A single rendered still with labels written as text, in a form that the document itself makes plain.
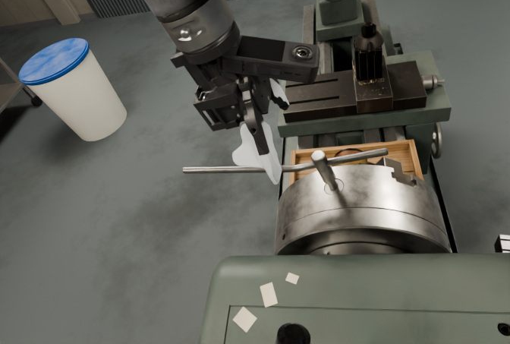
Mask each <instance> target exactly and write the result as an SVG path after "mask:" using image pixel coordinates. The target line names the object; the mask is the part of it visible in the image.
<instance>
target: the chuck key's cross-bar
mask: <svg viewBox="0 0 510 344"><path fill-rule="evenodd" d="M388 154H389V152H388V149H387V147H383V148H379V149H375V150H368V151H364V152H359V153H352V154H348V155H344V156H337V157H333V158H328V159H327V166H334V165H338V164H342V163H349V162H354V161H358V160H362V159H370V158H375V157H379V156H387V155H388ZM281 167H282V172H300V171H305V170H309V169H316V167H315V165H314V164H313V162H308V163H301V164H297V165H281ZM259 172H266V170H265V169H262V168H254V167H246V166H202V167H184V168H183V173H184V174H206V173H259Z"/></svg>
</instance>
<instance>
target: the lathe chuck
mask: <svg viewBox="0 0 510 344"><path fill-rule="evenodd" d="M332 170H333V172H334V173H335V179H338V180H340V181H342V182H343V184H344V188H343V190H342V191H341V192H340V193H338V194H335V195H329V194H327V193H326V192H325V186H326V183H325V182H324V181H323V180H322V178H321V176H320V174H319V173H318V171H316V172H313V173H310V174H309V175H305V176H304V177H302V178H300V179H298V180H297V181H295V182H294V183H293V184H291V185H290V186H289V187H288V188H287V189H286V190H285V191H284V192H283V194H282V196H281V197H280V199H279V204H278V212H277V222H276V232H275V239H277V237H278V236H279V234H280V233H281V231H282V230H283V229H285V228H286V227H287V226H289V225H291V224H292V223H293V222H296V221H298V220H299V219H302V218H304V217H306V216H310V215H313V214H316V213H321V212H325V211H330V210H339V209H348V208H375V209H384V210H394V211H398V212H402V213H407V214H410V215H413V216H417V217H419V218H421V219H424V220H426V221H428V222H430V223H432V224H433V225H435V226H436V227H438V228H439V229H441V230H442V231H443V232H444V233H445V235H446V236H447V238H448V235H447V231H446V229H445V223H444V220H443V217H442V212H441V209H440V205H439V201H438V197H437V196H436V193H435V191H434V190H433V189H432V188H431V187H430V186H429V185H428V184H427V183H426V182H425V181H423V180H422V179H420V178H418V177H417V176H415V175H410V177H411V181H412V182H414V187H411V186H409V185H405V184H402V183H399V182H396V180H395V178H392V174H393V173H394V169H393V168H391V167H387V166H377V165H366V164H356V165H344V166H334V167H332ZM448 239H449V238H448Z"/></svg>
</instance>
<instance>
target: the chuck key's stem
mask: <svg viewBox="0 0 510 344"><path fill-rule="evenodd" d="M311 159H312V161H313V164H314V165H315V167H316V169H317V171H318V173H319V174H320V176H321V178H322V180H323V181H324V182H325V183H326V184H328V186H329V188H330V191H336V190H338V183H336V181H335V173H334V172H333V170H332V167H331V166H327V158H326V155H325V153H324V152H323V151H322V150H318V151H316V152H314V153H313V154H312V155H311Z"/></svg>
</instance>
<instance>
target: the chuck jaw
mask: <svg viewBox="0 0 510 344"><path fill-rule="evenodd" d="M366 165H377V166H387V167H391V168H393V169H394V173H393V174H392V178H395V180H396V182H399V183H402V184H405V185H409V186H411V187H414V182H412V181H411V177H410V176H409V175H406V174H404V173H403V170H402V166H401V163H400V162H398V161H396V160H393V159H390V158H387V157H383V158H382V159H380V160H379V161H378V162H377V163H376V164H375V163H371V162H368V163H367V164H366Z"/></svg>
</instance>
